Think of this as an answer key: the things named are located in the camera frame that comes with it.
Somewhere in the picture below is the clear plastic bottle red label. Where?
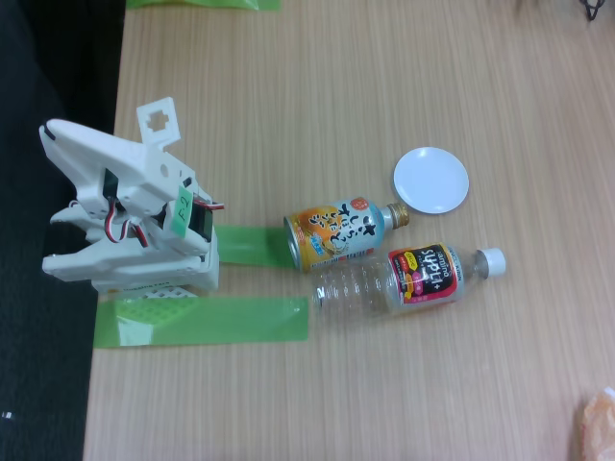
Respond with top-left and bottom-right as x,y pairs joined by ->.
311,242 -> 508,321

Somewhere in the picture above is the orange drink bottle can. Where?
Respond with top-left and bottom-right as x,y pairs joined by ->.
283,196 -> 411,274

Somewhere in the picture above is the long green tape strip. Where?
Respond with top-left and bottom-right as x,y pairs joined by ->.
93,296 -> 309,351

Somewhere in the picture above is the green tape at table edge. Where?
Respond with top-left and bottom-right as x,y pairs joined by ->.
125,0 -> 282,12

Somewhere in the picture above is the small white round plate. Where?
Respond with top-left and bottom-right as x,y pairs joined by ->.
392,146 -> 471,216

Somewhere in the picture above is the orange plastic bag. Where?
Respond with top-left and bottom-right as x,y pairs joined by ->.
574,386 -> 615,461

